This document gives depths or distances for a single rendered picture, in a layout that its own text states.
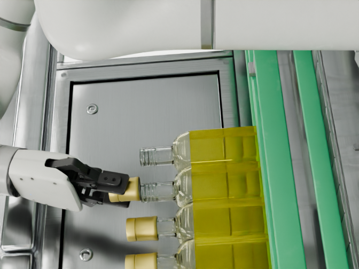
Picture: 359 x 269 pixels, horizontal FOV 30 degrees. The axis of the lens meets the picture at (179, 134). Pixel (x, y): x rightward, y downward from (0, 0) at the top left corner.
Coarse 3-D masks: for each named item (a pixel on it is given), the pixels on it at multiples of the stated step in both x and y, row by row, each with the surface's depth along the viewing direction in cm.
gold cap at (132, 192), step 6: (132, 180) 97; (138, 180) 99; (132, 186) 96; (138, 186) 100; (126, 192) 96; (132, 192) 96; (138, 192) 96; (114, 198) 97; (120, 198) 97; (126, 198) 97; (132, 198) 97; (138, 198) 97
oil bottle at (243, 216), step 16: (192, 208) 94; (208, 208) 94; (224, 208) 94; (240, 208) 94; (256, 208) 93; (176, 224) 94; (192, 224) 93; (208, 224) 93; (224, 224) 92; (240, 224) 92; (256, 224) 92
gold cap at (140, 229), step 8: (152, 216) 96; (128, 224) 95; (136, 224) 95; (144, 224) 95; (152, 224) 94; (128, 232) 95; (136, 232) 94; (144, 232) 94; (152, 232) 94; (128, 240) 95; (136, 240) 95; (144, 240) 95
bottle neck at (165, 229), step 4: (160, 220) 95; (164, 220) 95; (168, 220) 95; (172, 220) 95; (160, 224) 95; (164, 224) 95; (168, 224) 95; (172, 224) 95; (160, 228) 95; (164, 228) 95; (168, 228) 95; (172, 228) 94; (160, 232) 95; (164, 232) 95; (168, 232) 95; (172, 232) 95; (160, 236) 95; (164, 236) 95; (168, 236) 95; (172, 236) 95
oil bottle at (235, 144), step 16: (224, 128) 100; (240, 128) 100; (176, 144) 100; (192, 144) 99; (208, 144) 99; (224, 144) 98; (240, 144) 98; (256, 144) 98; (176, 160) 99; (192, 160) 98; (208, 160) 98; (224, 160) 98; (240, 160) 98; (256, 160) 98
